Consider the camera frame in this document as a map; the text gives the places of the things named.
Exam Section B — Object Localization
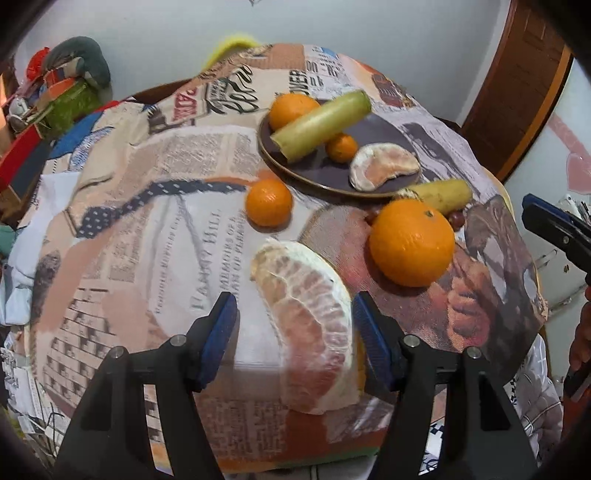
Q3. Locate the peeled pomelo wedge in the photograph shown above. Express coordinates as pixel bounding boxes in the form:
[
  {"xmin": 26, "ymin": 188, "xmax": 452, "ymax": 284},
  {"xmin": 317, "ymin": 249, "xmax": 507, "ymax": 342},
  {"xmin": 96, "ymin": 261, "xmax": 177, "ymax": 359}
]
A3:
[
  {"xmin": 349, "ymin": 143, "xmax": 421, "ymax": 192},
  {"xmin": 250, "ymin": 238, "xmax": 360, "ymax": 415}
]

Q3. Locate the small tangerine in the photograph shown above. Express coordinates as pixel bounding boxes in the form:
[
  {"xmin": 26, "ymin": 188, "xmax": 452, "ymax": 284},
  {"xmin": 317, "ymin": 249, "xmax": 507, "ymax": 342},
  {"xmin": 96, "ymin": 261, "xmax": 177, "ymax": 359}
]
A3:
[
  {"xmin": 245, "ymin": 179, "xmax": 294, "ymax": 228},
  {"xmin": 325, "ymin": 133, "xmax": 359, "ymax": 164}
]

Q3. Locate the long green sugarcane piece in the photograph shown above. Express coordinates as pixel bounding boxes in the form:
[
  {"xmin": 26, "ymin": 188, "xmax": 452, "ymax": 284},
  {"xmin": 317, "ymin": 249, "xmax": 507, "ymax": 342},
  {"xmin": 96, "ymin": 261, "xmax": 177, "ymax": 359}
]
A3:
[{"xmin": 270, "ymin": 90, "xmax": 372, "ymax": 163}]

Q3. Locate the right hand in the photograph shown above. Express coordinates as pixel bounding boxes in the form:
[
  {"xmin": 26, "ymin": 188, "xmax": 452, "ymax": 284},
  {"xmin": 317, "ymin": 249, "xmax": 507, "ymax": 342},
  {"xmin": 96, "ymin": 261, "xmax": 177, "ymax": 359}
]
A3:
[{"xmin": 569, "ymin": 287, "xmax": 591, "ymax": 371}]

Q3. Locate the red date fruit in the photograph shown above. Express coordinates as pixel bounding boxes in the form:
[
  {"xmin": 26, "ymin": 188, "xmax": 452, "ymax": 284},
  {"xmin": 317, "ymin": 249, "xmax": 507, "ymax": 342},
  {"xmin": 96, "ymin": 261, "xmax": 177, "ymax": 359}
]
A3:
[{"xmin": 448, "ymin": 211, "xmax": 466, "ymax": 232}]

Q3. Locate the short yellow sugarcane piece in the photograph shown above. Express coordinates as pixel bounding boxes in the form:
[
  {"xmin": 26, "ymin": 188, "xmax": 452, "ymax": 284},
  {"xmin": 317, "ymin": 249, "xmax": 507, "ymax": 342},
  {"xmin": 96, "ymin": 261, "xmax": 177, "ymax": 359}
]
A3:
[{"xmin": 393, "ymin": 179, "xmax": 473, "ymax": 216}]

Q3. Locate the large orange with stem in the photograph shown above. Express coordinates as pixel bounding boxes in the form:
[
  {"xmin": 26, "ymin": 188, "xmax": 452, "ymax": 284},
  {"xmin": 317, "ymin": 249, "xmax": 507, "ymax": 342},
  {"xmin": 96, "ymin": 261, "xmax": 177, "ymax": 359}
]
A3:
[{"xmin": 368, "ymin": 199, "xmax": 455, "ymax": 288}]

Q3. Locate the brown wooden door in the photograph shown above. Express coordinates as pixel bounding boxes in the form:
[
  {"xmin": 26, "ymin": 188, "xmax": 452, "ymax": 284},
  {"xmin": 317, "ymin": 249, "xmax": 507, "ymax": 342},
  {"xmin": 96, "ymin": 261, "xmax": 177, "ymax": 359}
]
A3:
[{"xmin": 462, "ymin": 1, "xmax": 572, "ymax": 181}]

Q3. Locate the purple ceramic plate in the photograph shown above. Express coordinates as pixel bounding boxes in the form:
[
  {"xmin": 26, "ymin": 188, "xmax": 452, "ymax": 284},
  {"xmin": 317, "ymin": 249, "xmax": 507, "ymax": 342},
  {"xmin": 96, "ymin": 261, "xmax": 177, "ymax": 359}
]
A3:
[{"xmin": 257, "ymin": 111, "xmax": 422, "ymax": 199}]

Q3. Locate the small tangerine on blanket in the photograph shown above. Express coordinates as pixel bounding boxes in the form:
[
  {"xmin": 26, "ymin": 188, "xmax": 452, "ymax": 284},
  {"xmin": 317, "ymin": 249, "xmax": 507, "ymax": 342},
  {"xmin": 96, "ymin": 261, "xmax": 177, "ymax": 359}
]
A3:
[{"xmin": 245, "ymin": 179, "xmax": 294, "ymax": 228}]

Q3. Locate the red box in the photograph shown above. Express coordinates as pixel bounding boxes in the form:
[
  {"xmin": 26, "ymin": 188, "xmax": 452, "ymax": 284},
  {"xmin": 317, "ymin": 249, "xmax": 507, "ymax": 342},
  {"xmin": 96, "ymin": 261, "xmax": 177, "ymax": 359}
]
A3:
[{"xmin": 0, "ymin": 124, "xmax": 42, "ymax": 190}]

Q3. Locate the blue patchwork quilt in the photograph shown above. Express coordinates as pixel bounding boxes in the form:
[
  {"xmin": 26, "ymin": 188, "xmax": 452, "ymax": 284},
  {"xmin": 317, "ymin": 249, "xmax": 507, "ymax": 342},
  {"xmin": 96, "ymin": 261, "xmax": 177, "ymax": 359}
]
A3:
[{"xmin": 43, "ymin": 112, "xmax": 113, "ymax": 174}]

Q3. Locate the yellow foam arch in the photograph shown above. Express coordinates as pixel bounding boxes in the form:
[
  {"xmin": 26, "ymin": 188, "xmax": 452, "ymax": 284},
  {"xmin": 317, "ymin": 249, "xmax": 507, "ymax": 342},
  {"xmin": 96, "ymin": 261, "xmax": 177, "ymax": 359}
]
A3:
[{"xmin": 201, "ymin": 33, "xmax": 262, "ymax": 71}]

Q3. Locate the red plastic bag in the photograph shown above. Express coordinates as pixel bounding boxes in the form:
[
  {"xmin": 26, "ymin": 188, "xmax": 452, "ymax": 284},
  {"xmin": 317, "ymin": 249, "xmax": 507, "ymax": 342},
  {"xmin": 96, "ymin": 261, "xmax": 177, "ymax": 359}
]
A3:
[{"xmin": 25, "ymin": 47, "xmax": 50, "ymax": 82}]

